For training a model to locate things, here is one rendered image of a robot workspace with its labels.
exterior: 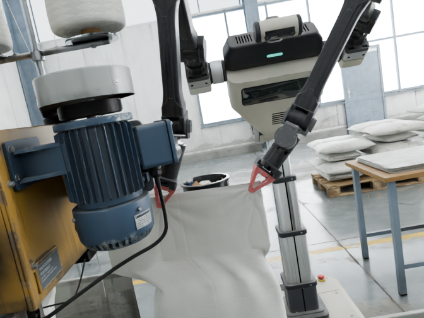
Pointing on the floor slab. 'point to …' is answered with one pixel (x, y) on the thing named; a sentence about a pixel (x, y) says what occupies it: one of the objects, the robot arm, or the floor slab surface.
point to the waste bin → (206, 180)
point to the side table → (390, 216)
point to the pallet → (333, 189)
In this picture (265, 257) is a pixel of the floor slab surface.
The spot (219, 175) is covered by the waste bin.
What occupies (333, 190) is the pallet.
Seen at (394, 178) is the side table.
